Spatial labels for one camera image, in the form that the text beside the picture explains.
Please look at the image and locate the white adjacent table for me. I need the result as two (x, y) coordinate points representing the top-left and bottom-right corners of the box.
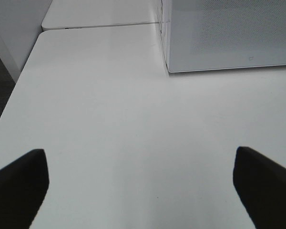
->
(41, 0), (160, 31)

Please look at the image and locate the white microwave oven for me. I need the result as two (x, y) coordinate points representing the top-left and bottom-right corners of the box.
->
(158, 0), (286, 73)

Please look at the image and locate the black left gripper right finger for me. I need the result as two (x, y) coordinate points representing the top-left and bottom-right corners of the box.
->
(233, 146), (286, 229)

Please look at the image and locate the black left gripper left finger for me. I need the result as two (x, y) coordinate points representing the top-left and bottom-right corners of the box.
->
(0, 149), (50, 229)

